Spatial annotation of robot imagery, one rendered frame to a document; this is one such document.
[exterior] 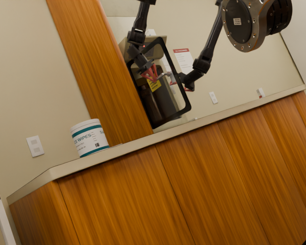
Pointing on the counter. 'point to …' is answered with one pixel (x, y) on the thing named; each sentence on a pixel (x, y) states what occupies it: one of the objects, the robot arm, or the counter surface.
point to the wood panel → (100, 69)
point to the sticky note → (154, 85)
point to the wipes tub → (89, 137)
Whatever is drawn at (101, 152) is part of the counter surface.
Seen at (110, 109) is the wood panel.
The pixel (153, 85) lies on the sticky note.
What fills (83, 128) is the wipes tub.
